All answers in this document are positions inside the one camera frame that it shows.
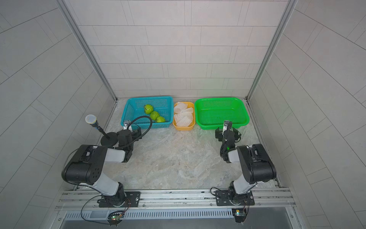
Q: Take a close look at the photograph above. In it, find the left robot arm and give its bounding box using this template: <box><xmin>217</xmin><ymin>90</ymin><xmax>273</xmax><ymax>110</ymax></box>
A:
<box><xmin>61</xmin><ymin>129</ymin><xmax>142</xmax><ymax>208</ymax></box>

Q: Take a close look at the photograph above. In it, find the teal plastic basket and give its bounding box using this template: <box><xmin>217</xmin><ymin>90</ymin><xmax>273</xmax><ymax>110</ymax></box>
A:
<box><xmin>121</xmin><ymin>96</ymin><xmax>173</xmax><ymax>130</ymax></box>

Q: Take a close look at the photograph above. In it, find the green custard apple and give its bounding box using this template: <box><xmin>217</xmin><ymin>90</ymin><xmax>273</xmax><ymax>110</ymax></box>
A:
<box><xmin>144</xmin><ymin>105</ymin><xmax>154</xmax><ymax>115</ymax></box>
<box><xmin>150</xmin><ymin>111</ymin><xmax>160</xmax><ymax>121</ymax></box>

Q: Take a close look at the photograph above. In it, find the green plastic basket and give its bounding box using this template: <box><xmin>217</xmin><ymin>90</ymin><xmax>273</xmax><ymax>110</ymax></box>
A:
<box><xmin>194</xmin><ymin>97</ymin><xmax>250</xmax><ymax>130</ymax></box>

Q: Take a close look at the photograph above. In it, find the white foam nets pile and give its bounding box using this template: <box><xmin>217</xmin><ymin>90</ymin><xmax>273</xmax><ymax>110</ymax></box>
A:
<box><xmin>173</xmin><ymin>102</ymin><xmax>194</xmax><ymax>127</ymax></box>

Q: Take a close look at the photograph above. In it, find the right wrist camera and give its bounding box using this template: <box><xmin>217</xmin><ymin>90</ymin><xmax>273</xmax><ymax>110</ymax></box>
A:
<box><xmin>224</xmin><ymin>120</ymin><xmax>230</xmax><ymax>128</ymax></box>

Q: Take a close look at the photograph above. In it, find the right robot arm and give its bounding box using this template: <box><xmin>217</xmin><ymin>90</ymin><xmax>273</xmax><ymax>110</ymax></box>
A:
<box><xmin>215</xmin><ymin>127</ymin><xmax>276</xmax><ymax>206</ymax></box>

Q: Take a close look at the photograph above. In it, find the circuit board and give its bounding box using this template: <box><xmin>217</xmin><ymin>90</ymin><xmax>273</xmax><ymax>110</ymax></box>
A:
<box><xmin>107</xmin><ymin>211</ymin><xmax>124</xmax><ymax>227</ymax></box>
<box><xmin>232</xmin><ymin>208</ymin><xmax>248</xmax><ymax>223</ymax></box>

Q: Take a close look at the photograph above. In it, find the green custard apple in basket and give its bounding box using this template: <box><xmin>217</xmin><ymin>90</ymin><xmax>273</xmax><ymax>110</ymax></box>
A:
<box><xmin>144</xmin><ymin>105</ymin><xmax>154</xmax><ymax>115</ymax></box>

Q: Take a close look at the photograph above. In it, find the right circuit board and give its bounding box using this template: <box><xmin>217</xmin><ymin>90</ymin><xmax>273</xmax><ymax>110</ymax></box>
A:
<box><xmin>232</xmin><ymin>208</ymin><xmax>248</xmax><ymax>223</ymax></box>

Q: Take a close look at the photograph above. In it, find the left circuit board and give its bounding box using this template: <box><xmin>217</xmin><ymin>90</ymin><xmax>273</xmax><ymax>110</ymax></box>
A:
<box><xmin>107</xmin><ymin>211</ymin><xmax>124</xmax><ymax>227</ymax></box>

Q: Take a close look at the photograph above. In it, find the microphone on black stand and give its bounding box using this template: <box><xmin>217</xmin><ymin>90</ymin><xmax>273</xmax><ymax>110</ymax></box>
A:
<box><xmin>85</xmin><ymin>114</ymin><xmax>118</xmax><ymax>147</ymax></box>

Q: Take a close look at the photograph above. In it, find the yellow plastic tub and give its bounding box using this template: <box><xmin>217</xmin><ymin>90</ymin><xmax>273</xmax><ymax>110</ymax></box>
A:
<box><xmin>172</xmin><ymin>101</ymin><xmax>196</xmax><ymax>131</ymax></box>

